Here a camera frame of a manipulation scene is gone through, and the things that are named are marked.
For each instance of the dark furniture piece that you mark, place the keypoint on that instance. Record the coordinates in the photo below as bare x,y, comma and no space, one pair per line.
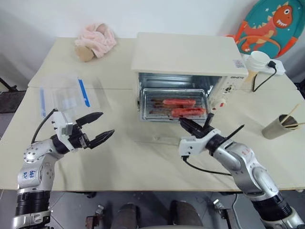
300,89

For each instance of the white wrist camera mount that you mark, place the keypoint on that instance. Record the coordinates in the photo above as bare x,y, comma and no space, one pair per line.
62,120
190,146

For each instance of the white power strip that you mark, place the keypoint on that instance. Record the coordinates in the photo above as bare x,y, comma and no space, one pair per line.
281,68

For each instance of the metal baking tray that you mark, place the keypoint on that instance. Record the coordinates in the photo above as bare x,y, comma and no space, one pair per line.
152,107

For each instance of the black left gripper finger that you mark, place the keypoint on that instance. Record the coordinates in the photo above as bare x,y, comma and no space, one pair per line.
102,137
91,117

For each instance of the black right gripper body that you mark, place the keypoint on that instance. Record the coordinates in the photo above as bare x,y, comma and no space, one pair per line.
204,132

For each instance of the brown cardboard cup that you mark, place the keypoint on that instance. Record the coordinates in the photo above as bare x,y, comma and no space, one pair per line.
274,130

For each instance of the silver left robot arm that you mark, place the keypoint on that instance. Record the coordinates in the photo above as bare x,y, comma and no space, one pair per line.
35,167

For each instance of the teal dinosaur board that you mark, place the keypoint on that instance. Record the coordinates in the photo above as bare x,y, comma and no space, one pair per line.
274,26

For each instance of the table caster wheel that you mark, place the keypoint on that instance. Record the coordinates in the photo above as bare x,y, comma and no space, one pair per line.
100,211
218,204
91,194

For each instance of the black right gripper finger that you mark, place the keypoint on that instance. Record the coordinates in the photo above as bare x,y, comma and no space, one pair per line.
209,120
191,127

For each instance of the black stand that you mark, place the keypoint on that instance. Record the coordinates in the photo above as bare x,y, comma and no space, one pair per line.
7,84

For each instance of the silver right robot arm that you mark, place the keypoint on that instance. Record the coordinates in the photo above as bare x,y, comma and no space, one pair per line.
240,158

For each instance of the glass toaster oven door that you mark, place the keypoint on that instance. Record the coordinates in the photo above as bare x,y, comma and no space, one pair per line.
164,133

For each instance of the red sausage on skewer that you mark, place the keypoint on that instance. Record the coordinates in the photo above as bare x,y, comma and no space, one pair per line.
189,112
178,102

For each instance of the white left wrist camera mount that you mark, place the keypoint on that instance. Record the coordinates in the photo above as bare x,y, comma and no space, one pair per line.
62,120

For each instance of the red and white oven knob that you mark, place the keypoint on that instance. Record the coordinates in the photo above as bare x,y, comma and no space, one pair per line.
221,104

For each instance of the light wooden chopstick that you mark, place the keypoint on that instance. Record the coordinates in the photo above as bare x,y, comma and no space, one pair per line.
291,112
297,124

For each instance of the pink fluffy cloth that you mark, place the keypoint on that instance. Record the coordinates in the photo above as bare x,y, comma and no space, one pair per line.
100,41

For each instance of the light wooden spatula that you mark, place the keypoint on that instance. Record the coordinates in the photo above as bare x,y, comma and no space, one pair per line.
249,76

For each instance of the clear plastic zip bag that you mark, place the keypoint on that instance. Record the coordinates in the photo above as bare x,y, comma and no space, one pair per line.
66,93

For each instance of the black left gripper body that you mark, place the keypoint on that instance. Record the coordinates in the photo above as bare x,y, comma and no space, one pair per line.
79,139

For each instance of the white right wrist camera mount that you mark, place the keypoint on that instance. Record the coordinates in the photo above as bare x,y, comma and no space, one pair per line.
190,146

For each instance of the dark rounded shape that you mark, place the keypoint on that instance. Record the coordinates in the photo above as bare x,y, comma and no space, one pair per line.
127,215

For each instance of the cream toaster oven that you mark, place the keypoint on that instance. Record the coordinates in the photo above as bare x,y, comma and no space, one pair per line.
183,52

